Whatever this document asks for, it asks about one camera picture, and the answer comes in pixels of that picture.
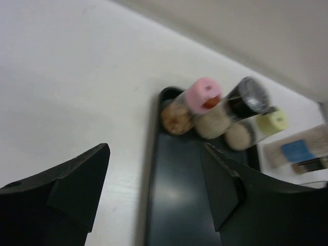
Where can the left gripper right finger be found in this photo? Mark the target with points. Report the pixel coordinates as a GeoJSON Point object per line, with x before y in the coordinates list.
{"type": "Point", "coordinates": [251, 208]}

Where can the yellow cap spice bottle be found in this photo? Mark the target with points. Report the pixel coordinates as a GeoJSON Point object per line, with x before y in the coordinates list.
{"type": "Point", "coordinates": [250, 131]}

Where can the pink cap spice bottle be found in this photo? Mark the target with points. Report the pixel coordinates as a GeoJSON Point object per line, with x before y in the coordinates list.
{"type": "Point", "coordinates": [180, 114]}

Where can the black cap spice bottle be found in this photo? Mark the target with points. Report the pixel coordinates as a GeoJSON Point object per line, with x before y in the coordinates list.
{"type": "Point", "coordinates": [310, 165]}

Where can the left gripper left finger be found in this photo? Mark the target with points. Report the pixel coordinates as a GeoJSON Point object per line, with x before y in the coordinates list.
{"type": "Point", "coordinates": [57, 206]}

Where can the black plastic tray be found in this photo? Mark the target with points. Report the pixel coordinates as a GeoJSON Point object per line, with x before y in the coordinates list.
{"type": "Point", "coordinates": [178, 211]}

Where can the silver lid blue label jar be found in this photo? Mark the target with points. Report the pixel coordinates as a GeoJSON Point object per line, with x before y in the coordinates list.
{"type": "Point", "coordinates": [302, 146]}

